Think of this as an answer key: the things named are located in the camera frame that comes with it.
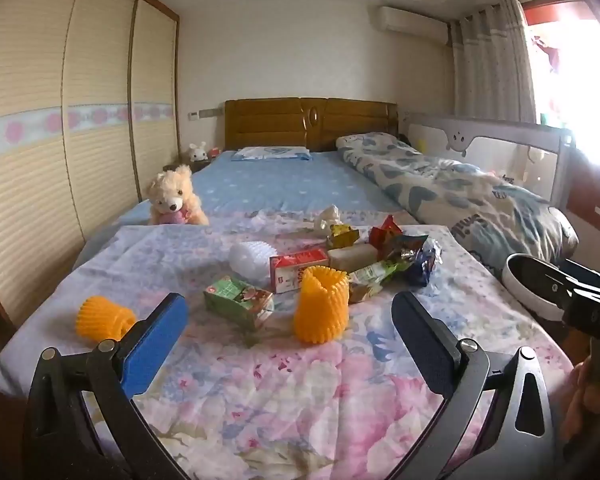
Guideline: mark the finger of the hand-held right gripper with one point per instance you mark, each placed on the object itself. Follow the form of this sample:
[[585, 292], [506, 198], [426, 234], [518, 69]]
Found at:
[[592, 272], [555, 281]]

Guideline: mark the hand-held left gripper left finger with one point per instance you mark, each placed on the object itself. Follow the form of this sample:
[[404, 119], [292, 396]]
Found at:
[[156, 345]]

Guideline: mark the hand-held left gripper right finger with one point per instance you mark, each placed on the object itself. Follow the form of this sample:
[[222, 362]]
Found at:
[[422, 347]]

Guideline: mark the white round bin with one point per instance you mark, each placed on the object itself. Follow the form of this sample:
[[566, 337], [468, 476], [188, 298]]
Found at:
[[515, 292]]

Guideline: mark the blue and silver wrapper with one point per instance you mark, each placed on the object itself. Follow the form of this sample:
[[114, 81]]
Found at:
[[427, 265]]

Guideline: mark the dark printed snack wrapper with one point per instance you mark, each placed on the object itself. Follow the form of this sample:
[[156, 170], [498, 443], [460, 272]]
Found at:
[[405, 246]]

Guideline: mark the tall orange foam net sleeve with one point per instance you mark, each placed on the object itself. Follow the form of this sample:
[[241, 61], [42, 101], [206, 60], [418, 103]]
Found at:
[[320, 310]]

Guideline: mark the beige foam block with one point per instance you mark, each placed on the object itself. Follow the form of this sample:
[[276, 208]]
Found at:
[[352, 259]]

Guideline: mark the red torn wrapper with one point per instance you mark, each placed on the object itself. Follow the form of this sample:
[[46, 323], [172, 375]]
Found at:
[[382, 235]]

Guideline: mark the white foam net sleeve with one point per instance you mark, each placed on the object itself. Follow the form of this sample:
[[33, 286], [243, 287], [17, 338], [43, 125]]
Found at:
[[250, 260]]

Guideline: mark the yellow foil wrapper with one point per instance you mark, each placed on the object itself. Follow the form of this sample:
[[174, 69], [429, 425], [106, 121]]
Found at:
[[342, 236]]

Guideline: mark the red and white carton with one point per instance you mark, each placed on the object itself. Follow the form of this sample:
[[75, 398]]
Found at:
[[292, 272]]

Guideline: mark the white tissue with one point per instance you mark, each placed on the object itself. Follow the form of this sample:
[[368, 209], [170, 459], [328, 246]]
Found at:
[[327, 217]]

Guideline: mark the person's right hand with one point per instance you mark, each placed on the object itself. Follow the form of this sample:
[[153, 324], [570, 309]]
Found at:
[[587, 410]]

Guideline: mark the short orange foam net sleeve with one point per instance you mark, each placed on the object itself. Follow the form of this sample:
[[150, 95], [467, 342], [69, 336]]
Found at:
[[102, 317]]

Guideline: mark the red brown drawer chest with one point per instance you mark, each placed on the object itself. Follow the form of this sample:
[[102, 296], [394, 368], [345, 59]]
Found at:
[[595, 195]]

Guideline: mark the heart printed quilt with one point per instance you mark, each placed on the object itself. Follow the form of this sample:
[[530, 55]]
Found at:
[[455, 195]]

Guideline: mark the pink floral sheet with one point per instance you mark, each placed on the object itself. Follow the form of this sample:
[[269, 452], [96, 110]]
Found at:
[[280, 410]]

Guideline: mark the beige teddy bear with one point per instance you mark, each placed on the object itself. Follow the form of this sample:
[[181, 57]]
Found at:
[[172, 192]]

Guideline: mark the dark wooden nightstand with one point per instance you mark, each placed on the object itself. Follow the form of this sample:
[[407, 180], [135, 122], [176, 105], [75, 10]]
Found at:
[[200, 165]]

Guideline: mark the bright window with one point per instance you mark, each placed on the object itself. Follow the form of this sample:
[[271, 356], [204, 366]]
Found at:
[[580, 85]]

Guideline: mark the white rabbit plush toy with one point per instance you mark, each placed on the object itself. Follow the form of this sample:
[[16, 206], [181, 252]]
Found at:
[[198, 152]]

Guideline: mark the small orange toy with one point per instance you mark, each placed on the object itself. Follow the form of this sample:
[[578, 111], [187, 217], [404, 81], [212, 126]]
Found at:
[[214, 153]]

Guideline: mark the blue dotted bed sheet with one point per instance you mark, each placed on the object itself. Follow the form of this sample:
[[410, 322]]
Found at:
[[280, 185]]

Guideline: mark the grey patterned curtain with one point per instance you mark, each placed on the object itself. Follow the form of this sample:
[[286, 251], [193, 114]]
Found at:
[[485, 70]]

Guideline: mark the blue printed pillow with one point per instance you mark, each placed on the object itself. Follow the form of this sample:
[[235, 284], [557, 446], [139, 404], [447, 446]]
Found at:
[[270, 153]]

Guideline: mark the beige sliding door wardrobe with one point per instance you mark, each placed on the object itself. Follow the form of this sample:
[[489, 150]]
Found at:
[[30, 160]]

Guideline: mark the wooden headboard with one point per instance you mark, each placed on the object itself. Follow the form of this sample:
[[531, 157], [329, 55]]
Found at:
[[280, 125]]

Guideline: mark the white air conditioner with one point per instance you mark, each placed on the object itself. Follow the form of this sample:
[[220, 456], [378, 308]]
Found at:
[[410, 22]]

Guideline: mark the grey bed guard rail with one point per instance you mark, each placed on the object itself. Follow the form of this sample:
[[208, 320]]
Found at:
[[480, 135]]

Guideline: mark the wall switch panel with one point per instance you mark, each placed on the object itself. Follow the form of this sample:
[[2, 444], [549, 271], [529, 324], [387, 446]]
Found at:
[[205, 113]]

